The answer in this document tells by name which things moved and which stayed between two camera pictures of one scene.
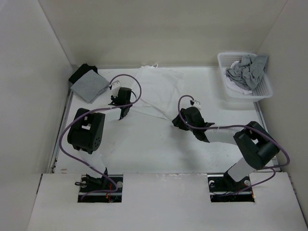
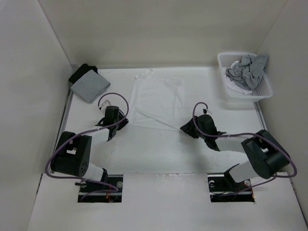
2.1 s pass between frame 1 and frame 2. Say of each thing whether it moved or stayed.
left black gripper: moved
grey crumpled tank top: stayed
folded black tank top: stayed
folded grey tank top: stayed
